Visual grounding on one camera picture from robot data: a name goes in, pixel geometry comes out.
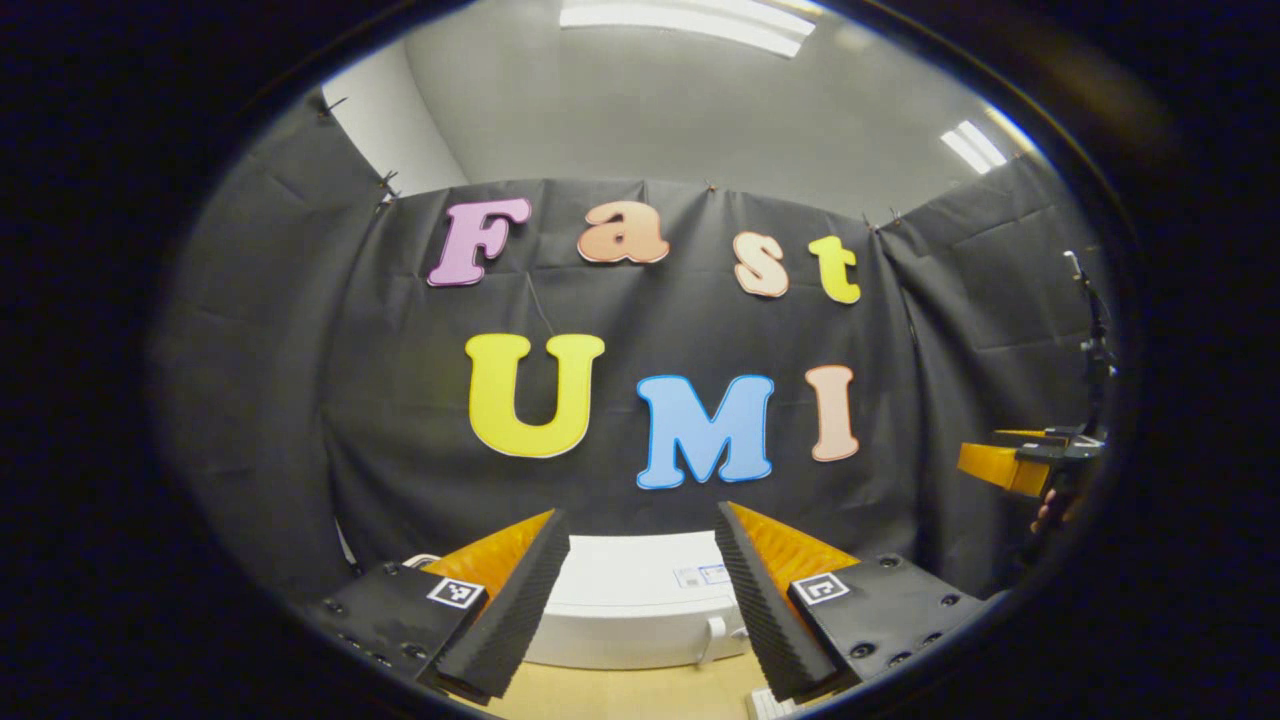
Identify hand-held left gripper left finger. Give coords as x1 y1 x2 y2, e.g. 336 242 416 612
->
300 508 571 701

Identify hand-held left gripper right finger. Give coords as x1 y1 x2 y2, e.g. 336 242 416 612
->
714 500 986 704

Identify white microwave oven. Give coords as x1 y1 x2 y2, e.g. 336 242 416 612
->
405 530 751 671

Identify small white ribbed tray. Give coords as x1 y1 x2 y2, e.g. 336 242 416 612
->
745 688 806 720

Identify small ceiling light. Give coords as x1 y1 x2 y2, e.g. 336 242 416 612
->
940 120 1009 176

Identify black backdrop cloth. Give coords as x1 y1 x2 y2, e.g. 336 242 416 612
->
150 90 1111 601

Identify large ceiling light panel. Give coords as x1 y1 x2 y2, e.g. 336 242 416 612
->
558 0 816 59

